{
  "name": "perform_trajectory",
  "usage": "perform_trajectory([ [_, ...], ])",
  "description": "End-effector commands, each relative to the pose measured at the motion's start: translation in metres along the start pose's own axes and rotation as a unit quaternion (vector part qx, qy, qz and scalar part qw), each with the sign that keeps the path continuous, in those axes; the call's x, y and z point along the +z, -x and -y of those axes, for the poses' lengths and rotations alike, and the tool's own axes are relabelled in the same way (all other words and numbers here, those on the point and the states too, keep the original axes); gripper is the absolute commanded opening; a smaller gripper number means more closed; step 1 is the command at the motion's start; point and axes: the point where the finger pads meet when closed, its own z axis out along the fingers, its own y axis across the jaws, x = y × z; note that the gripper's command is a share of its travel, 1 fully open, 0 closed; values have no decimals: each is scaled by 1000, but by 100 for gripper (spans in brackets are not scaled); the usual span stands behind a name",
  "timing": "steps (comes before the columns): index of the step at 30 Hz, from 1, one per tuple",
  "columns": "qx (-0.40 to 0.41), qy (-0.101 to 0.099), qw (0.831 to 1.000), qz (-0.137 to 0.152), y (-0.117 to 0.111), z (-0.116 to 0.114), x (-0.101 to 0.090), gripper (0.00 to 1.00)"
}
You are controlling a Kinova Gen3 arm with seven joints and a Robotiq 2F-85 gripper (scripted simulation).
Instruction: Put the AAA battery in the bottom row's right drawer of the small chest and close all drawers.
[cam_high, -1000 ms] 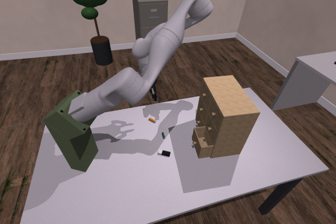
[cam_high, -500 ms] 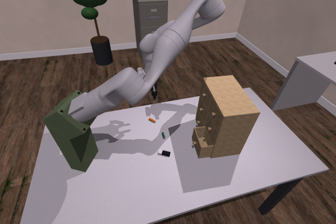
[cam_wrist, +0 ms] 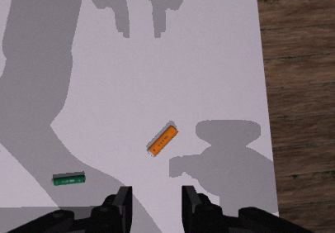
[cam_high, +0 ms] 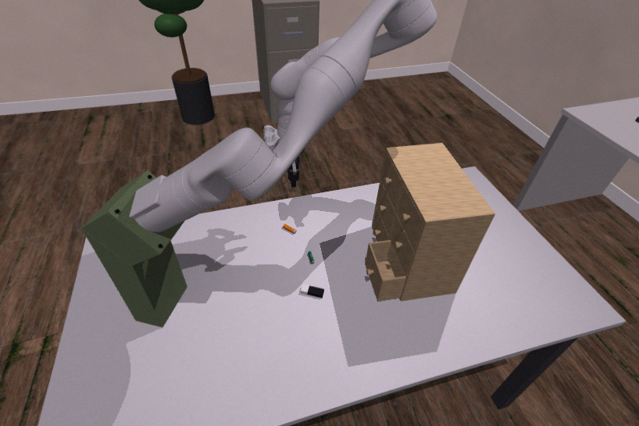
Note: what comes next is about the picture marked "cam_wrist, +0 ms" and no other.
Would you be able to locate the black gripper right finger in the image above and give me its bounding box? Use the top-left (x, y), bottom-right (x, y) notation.
top-left (182, 186), bottom-right (314, 233)

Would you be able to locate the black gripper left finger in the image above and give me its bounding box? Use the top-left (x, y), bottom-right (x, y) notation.
top-left (6, 186), bottom-right (132, 233)

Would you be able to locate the green aaa battery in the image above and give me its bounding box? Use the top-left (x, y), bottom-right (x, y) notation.
top-left (51, 175), bottom-right (85, 186)

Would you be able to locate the orange battery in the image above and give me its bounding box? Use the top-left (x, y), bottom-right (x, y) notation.
top-left (147, 126), bottom-right (177, 157)

